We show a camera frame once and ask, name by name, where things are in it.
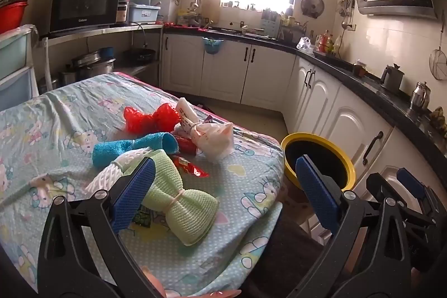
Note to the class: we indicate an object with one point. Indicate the row of condiment bottles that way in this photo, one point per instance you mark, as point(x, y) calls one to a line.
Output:
point(330, 43)

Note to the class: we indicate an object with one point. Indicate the plastic drawer unit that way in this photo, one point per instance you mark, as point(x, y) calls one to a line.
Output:
point(15, 64)

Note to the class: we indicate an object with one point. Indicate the light blue cartoon printed blanket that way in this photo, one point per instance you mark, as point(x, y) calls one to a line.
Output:
point(52, 130)

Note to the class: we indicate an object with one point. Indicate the steel pot with lid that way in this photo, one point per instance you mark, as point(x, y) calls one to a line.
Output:
point(92, 67)

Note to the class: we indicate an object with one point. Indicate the blue dish tub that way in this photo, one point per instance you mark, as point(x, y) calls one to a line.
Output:
point(144, 13)

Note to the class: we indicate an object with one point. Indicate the hanging kitchen utensils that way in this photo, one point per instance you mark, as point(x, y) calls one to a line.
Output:
point(346, 10)

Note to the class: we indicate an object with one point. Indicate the glass jar with dark contents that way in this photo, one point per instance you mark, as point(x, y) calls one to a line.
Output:
point(359, 69)

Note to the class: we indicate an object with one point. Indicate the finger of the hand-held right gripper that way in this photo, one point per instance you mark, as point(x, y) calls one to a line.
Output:
point(410, 179)
point(377, 182)

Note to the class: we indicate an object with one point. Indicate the red cloth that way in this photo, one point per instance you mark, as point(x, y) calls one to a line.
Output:
point(185, 26)

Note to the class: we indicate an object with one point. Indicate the blue cloth roll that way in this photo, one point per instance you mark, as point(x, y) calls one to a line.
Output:
point(118, 149)

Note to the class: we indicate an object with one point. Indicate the black microwave oven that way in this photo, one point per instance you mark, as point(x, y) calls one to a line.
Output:
point(83, 3)

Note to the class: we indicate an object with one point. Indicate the red foil wrapper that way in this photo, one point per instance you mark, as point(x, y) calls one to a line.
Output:
point(190, 168)

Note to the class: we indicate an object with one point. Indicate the white printed paper wrapper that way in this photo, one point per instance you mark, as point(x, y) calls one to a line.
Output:
point(185, 113)

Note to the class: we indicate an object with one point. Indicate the white plastic bag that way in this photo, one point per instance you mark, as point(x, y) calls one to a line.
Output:
point(214, 141)

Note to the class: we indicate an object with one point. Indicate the blue tin can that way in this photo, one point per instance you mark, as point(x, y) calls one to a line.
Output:
point(106, 52)

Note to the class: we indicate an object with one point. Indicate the brown root vegetables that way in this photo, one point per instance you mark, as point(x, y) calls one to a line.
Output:
point(439, 121)

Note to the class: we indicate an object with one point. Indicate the teal desktop drawer box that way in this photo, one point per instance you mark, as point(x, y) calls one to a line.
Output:
point(270, 19)

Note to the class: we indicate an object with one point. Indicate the black stone countertop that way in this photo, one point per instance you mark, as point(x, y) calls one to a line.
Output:
point(370, 85)

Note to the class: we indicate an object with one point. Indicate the grey metal kettle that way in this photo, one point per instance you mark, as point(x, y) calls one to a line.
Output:
point(391, 78)

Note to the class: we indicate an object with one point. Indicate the pink fleece blanket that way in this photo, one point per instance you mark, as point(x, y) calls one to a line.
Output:
point(209, 294)

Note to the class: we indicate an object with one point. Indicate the green cloth bundle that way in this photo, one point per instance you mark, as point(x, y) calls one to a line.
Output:
point(188, 207)

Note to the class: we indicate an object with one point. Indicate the metal sink faucet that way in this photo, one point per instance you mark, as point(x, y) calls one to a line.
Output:
point(198, 1)

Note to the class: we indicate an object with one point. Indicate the black frying pan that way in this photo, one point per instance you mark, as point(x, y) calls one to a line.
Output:
point(143, 54)

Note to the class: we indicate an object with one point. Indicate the shiny steel kettle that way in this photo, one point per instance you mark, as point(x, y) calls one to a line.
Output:
point(419, 97)

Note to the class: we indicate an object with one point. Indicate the yellow rimmed bin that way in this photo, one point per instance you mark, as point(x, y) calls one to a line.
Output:
point(331, 158)

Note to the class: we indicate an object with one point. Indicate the white foam net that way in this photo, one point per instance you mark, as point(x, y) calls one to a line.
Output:
point(104, 172)

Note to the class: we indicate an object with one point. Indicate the wall mounted fan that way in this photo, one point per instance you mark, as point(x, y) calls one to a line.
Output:
point(312, 6)

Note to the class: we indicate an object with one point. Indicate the pale cutting board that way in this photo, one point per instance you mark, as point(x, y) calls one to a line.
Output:
point(209, 4)

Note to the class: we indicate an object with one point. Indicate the wall power socket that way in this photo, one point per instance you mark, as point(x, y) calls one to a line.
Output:
point(351, 27)

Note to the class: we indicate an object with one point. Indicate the blue hanging basket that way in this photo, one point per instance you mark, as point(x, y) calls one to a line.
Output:
point(213, 46)

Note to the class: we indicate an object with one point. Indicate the red plastic basin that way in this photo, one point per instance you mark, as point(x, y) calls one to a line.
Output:
point(12, 17)

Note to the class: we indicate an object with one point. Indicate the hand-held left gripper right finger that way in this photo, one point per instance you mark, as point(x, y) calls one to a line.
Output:
point(317, 193)

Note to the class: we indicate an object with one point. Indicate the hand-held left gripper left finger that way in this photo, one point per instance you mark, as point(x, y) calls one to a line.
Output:
point(134, 193)

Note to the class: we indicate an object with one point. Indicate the red mesh bow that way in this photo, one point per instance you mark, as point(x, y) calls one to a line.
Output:
point(150, 118)

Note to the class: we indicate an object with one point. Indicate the steel kitchen shelf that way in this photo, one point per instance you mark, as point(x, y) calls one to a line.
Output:
point(104, 28)

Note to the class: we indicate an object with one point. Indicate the white kitchen cabinets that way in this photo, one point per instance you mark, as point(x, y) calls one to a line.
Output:
point(265, 74)

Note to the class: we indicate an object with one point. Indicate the crumpled clear plastic bag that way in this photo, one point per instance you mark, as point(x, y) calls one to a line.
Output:
point(305, 46)

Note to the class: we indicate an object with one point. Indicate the dark cloth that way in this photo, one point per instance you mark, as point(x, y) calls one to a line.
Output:
point(279, 256)

